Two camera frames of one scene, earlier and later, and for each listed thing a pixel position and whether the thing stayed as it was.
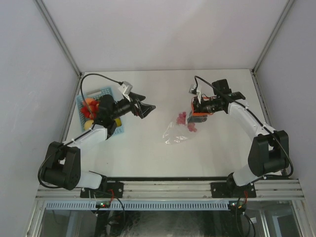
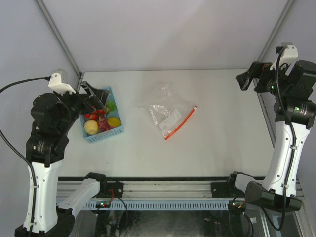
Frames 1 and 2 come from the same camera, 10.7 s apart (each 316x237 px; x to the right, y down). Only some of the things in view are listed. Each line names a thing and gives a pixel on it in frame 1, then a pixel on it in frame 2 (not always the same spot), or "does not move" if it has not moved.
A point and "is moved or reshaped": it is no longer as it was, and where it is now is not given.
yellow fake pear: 88,124 does not move
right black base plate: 230,189 does not move
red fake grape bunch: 181,120 is moved or reshaped
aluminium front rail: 275,190 does not move
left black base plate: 109,189 does not move
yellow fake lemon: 118,122 does not move
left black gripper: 143,109 → 99,96
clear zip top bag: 181,131 → 169,111
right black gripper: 198,107 → 245,78
